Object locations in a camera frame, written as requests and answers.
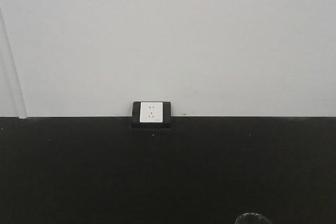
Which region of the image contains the clear glass beaker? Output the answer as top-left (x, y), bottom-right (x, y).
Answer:
top-left (235, 212), bottom-right (272, 224)

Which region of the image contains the black socket housing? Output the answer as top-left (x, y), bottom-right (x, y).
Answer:
top-left (131, 101), bottom-right (172, 130)

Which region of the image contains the white wall power socket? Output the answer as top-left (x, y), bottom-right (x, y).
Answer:
top-left (139, 102), bottom-right (163, 123)

